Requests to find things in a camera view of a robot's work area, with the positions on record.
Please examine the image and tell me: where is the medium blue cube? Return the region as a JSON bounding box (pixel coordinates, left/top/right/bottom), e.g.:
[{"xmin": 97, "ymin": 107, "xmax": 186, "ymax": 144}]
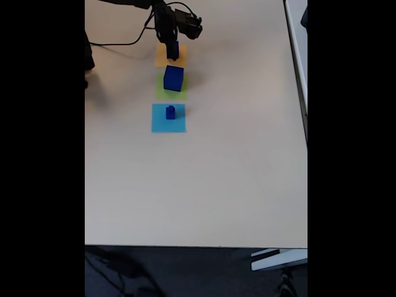
[{"xmin": 166, "ymin": 40, "xmax": 181, "ymax": 61}]

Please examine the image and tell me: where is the large blue cube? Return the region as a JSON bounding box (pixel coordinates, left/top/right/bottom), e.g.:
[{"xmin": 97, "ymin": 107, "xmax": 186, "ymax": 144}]
[{"xmin": 163, "ymin": 64, "xmax": 185, "ymax": 93}]

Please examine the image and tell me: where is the orange paper square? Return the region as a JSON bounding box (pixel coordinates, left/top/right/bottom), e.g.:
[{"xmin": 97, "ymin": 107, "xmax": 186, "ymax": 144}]
[{"xmin": 155, "ymin": 42, "xmax": 188, "ymax": 69}]

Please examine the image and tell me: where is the green paper square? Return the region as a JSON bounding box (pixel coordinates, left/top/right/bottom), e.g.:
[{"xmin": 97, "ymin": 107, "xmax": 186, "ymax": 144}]
[{"xmin": 154, "ymin": 72, "xmax": 189, "ymax": 100}]

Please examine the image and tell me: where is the light blue paper square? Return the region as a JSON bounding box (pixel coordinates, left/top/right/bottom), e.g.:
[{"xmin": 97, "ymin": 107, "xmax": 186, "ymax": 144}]
[{"xmin": 151, "ymin": 103, "xmax": 187, "ymax": 134}]

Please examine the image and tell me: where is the white neighbouring table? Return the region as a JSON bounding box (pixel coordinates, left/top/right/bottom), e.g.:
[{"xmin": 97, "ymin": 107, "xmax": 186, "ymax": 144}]
[{"xmin": 283, "ymin": 0, "xmax": 308, "ymax": 146}]

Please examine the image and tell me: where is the white table foot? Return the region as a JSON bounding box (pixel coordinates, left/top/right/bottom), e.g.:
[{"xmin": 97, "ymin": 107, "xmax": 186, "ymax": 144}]
[{"xmin": 250, "ymin": 247, "xmax": 308, "ymax": 272}]

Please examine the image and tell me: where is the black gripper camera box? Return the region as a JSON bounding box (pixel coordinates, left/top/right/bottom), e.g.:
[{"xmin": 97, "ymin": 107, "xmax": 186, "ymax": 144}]
[{"xmin": 174, "ymin": 8, "xmax": 204, "ymax": 41}]

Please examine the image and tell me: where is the black floor cable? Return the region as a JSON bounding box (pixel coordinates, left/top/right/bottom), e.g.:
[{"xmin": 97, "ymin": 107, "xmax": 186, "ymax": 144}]
[
  {"xmin": 85, "ymin": 247, "xmax": 165, "ymax": 297},
  {"xmin": 277, "ymin": 267, "xmax": 298, "ymax": 297}
]

